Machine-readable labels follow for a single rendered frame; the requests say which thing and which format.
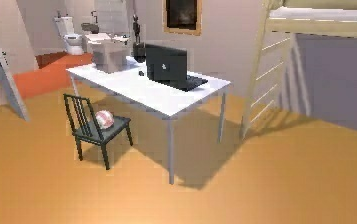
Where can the white bathroom sink counter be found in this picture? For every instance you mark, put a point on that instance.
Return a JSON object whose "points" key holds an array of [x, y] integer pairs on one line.
{"points": [[99, 38]]}

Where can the black statuette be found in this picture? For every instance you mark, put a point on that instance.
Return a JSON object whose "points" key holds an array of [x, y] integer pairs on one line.
{"points": [[138, 43]]}

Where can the wood framed dark picture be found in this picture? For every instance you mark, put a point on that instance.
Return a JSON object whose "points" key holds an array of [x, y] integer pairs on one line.
{"points": [[182, 15]]}

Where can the grey room door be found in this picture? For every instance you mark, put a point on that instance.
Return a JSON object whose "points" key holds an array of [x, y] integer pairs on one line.
{"points": [[4, 73]]}

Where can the beige box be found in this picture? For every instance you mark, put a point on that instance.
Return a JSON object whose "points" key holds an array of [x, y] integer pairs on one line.
{"points": [[111, 56]]}

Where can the black wall faucet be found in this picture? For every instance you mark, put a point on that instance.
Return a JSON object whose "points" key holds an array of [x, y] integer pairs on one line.
{"points": [[93, 16]]}

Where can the white toilet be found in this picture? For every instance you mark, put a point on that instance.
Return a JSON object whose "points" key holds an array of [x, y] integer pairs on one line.
{"points": [[71, 38]]}

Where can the black laptop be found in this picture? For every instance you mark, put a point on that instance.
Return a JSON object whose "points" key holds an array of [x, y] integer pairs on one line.
{"points": [[167, 66]]}

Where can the pink white ball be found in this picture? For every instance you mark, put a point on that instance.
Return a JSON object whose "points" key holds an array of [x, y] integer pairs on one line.
{"points": [[104, 119]]}

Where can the white table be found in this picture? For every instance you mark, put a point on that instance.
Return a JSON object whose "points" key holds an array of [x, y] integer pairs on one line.
{"points": [[146, 91]]}

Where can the dark green chair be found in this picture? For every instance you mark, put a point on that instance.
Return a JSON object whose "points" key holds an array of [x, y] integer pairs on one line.
{"points": [[96, 130]]}

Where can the small black round object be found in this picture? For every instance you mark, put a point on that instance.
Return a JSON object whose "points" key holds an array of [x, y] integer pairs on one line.
{"points": [[141, 73]]}

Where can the pale wood loft bed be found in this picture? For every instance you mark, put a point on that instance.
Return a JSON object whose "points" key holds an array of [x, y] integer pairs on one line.
{"points": [[319, 23]]}

